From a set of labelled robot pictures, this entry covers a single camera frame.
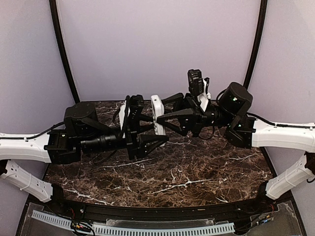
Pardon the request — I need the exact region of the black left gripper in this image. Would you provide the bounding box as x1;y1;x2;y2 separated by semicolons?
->
80;121;169;159

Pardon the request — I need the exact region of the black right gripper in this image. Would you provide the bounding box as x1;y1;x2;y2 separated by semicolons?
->
152;92;233;138

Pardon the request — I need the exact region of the white remote control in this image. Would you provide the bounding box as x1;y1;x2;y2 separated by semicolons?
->
151;95;166;135

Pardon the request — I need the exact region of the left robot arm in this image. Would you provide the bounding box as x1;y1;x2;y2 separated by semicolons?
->
0;95;168;214

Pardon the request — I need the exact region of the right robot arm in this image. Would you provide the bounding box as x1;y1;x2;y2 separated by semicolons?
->
151;82;315;213

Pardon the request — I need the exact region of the clear acrylic plate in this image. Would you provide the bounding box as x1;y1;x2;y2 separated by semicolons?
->
105;218;215;229

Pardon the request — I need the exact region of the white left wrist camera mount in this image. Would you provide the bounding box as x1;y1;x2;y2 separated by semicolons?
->
112;95;130;138

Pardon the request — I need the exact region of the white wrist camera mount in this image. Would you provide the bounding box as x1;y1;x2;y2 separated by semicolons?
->
112;95;130;138
188;69;211;112

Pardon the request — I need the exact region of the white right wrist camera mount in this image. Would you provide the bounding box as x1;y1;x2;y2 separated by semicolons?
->
188;69;211;112

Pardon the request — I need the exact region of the black front frame rail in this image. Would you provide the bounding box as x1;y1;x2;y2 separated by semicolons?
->
44;199;278;222

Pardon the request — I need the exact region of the white slotted cable duct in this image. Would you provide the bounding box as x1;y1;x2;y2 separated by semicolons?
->
31;210;235;236

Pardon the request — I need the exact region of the black right corner frame post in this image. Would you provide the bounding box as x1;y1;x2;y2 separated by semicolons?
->
243;0;268;89

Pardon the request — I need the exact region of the black corner frame post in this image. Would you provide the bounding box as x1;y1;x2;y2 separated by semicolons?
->
243;0;268;89
49;0;80;103

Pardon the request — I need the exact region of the black left corner frame post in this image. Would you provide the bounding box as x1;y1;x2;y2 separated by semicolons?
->
49;0;80;103

